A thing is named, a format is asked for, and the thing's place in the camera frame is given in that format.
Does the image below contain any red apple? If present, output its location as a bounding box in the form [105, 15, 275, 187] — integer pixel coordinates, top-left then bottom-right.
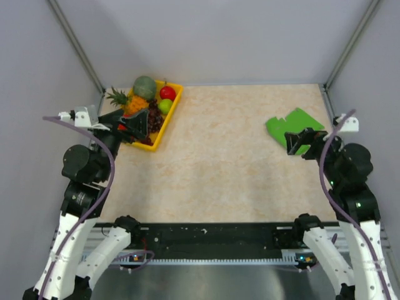
[159, 86, 176, 101]

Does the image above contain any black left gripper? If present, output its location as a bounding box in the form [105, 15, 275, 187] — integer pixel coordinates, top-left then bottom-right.
[92, 107, 149, 180]

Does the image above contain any yellow plastic tray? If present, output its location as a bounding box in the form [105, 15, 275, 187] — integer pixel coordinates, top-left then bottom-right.
[126, 79, 184, 152]

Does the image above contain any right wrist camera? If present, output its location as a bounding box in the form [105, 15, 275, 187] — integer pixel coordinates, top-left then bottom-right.
[333, 114, 359, 134]

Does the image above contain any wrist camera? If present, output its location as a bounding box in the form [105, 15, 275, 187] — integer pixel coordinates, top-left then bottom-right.
[58, 105, 99, 129]
[333, 114, 359, 134]

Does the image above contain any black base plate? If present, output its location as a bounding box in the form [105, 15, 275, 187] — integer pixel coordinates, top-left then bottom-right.
[93, 222, 341, 259]

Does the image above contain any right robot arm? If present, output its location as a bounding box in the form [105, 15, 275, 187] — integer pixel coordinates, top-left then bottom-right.
[284, 128, 397, 299]

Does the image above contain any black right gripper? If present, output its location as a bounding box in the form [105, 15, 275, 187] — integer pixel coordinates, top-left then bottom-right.
[284, 126, 346, 185]

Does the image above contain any pineapple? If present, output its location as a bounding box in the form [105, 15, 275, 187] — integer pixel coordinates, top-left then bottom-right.
[106, 87, 148, 116]

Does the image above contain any aluminium frame rail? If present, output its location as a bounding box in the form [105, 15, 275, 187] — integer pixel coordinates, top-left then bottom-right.
[52, 226, 391, 253]

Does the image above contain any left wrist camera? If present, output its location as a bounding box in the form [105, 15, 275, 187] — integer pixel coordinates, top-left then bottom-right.
[58, 105, 99, 129]

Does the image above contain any green paper box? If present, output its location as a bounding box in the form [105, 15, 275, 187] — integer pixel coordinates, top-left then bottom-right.
[265, 107, 325, 151]

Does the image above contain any green apple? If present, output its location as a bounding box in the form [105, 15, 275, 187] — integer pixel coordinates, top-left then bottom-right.
[157, 99, 173, 115]

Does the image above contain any green melon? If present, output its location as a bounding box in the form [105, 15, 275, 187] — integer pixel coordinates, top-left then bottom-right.
[133, 76, 156, 102]

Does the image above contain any purple grape bunch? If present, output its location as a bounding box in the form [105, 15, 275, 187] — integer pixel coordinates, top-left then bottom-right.
[141, 99, 164, 146]

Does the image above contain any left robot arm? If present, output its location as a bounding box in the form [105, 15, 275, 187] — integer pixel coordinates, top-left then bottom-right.
[22, 106, 155, 299]

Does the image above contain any white slotted cable duct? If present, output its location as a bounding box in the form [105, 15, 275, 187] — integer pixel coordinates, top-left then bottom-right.
[81, 249, 319, 266]

